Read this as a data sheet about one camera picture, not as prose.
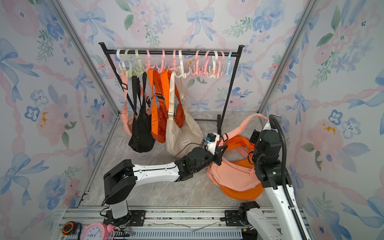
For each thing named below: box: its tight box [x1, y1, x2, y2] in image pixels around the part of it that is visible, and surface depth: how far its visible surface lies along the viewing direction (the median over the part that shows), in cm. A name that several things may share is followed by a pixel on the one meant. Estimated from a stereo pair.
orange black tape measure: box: [61, 221, 82, 236], surface depth 71 cm
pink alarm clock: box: [80, 222, 115, 240], surface depth 70 cm
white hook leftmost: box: [116, 48, 125, 76], surface depth 68 cm
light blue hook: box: [223, 51, 233, 77], surface depth 72 cm
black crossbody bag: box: [128, 72, 156, 153], surface depth 87 cm
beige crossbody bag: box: [165, 71, 204, 159], surface depth 90 cm
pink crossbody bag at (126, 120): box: [121, 70, 139, 136], surface depth 87 cm
